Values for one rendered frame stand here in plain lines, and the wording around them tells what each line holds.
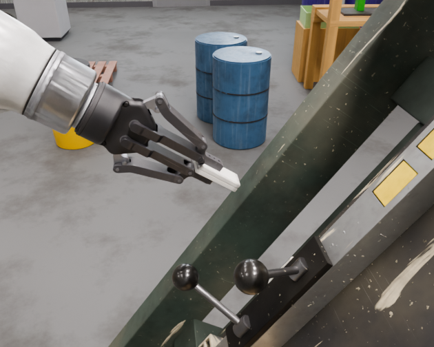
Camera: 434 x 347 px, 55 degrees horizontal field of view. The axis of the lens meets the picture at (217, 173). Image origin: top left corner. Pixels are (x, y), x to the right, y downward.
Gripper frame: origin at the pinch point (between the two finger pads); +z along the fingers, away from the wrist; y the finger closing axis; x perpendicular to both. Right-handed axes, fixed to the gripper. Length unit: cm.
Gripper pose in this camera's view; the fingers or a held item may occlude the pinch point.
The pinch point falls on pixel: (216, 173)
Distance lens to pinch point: 60.2
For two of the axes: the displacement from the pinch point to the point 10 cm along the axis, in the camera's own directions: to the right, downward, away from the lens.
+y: -5.6, 7.4, 3.8
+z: 8.2, 4.2, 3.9
